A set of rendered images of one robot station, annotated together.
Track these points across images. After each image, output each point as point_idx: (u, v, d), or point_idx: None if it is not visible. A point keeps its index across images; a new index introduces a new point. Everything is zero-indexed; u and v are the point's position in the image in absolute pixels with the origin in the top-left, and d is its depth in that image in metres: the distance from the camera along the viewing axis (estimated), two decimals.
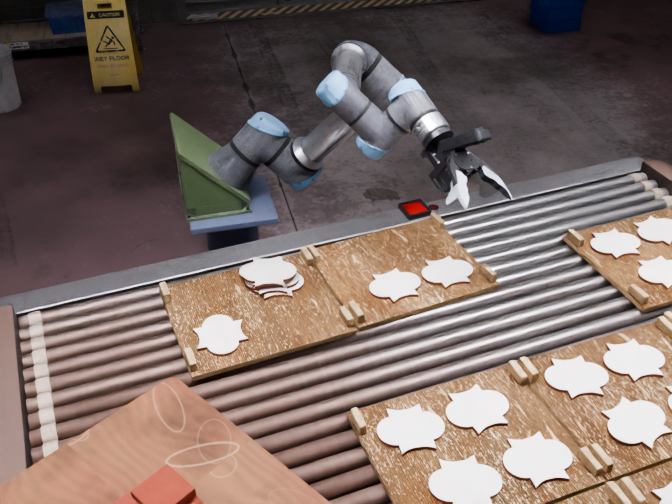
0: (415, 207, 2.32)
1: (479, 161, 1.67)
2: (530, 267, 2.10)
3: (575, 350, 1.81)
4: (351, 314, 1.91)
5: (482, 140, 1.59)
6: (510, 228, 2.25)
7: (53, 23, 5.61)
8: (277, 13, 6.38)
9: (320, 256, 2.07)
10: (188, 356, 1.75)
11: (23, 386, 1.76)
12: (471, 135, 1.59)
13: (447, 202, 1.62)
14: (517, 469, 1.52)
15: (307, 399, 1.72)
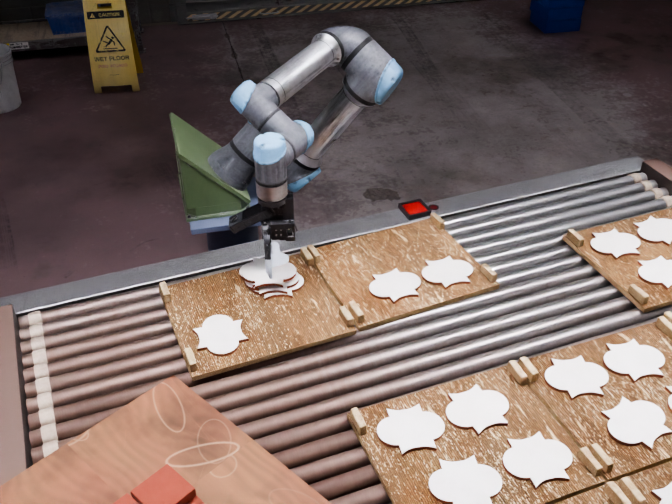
0: (415, 207, 2.32)
1: (263, 238, 1.88)
2: (530, 267, 2.10)
3: (575, 350, 1.81)
4: (351, 314, 1.91)
5: None
6: (510, 228, 2.25)
7: (53, 23, 5.61)
8: (277, 13, 6.38)
9: (320, 256, 2.07)
10: (188, 356, 1.75)
11: (23, 386, 1.76)
12: (236, 216, 1.91)
13: None
14: (517, 469, 1.52)
15: (307, 399, 1.72)
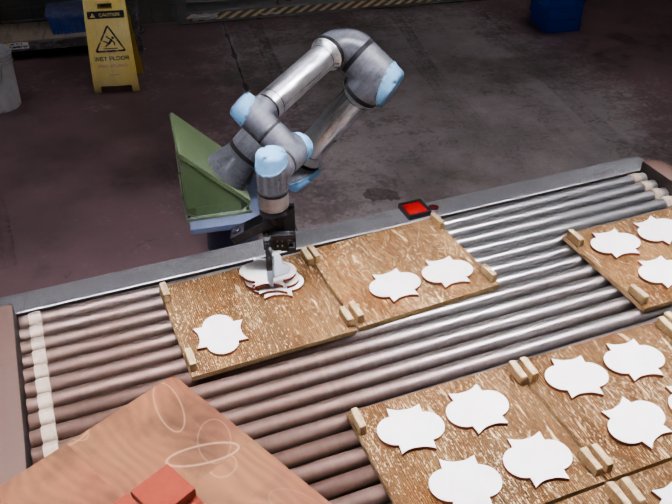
0: (415, 207, 2.32)
1: (265, 250, 1.90)
2: (530, 267, 2.10)
3: (575, 350, 1.81)
4: (351, 314, 1.91)
5: None
6: (510, 228, 2.25)
7: (53, 23, 5.61)
8: (277, 13, 6.38)
9: (320, 256, 2.07)
10: (188, 356, 1.75)
11: (23, 386, 1.76)
12: (238, 228, 1.93)
13: None
14: (517, 469, 1.52)
15: (307, 399, 1.72)
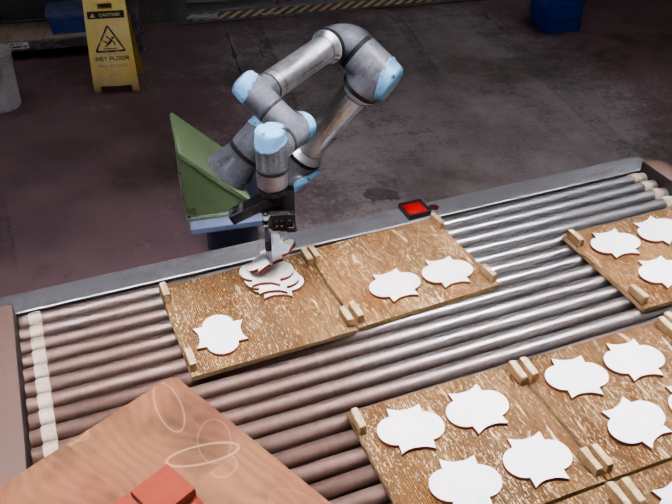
0: (415, 207, 2.32)
1: (264, 232, 1.87)
2: (530, 267, 2.10)
3: (575, 350, 1.81)
4: (351, 314, 1.91)
5: None
6: (510, 228, 2.25)
7: (53, 23, 5.61)
8: (277, 13, 6.38)
9: (320, 256, 2.07)
10: (188, 356, 1.75)
11: (23, 386, 1.76)
12: None
13: (285, 232, 1.97)
14: (517, 469, 1.52)
15: (307, 399, 1.72)
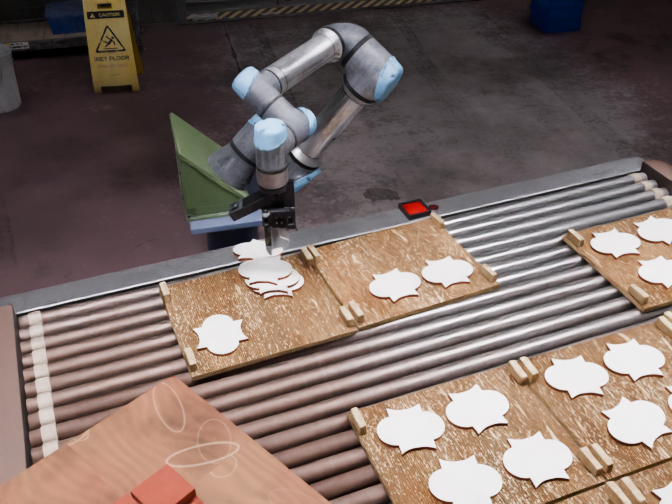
0: (415, 207, 2.32)
1: (264, 229, 1.87)
2: (530, 267, 2.10)
3: (575, 350, 1.81)
4: (351, 314, 1.91)
5: None
6: (510, 228, 2.25)
7: (53, 23, 5.61)
8: (277, 13, 6.38)
9: (320, 256, 2.07)
10: (188, 356, 1.75)
11: (23, 386, 1.76)
12: (236, 204, 1.89)
13: (286, 235, 1.95)
14: (517, 469, 1.52)
15: (307, 399, 1.72)
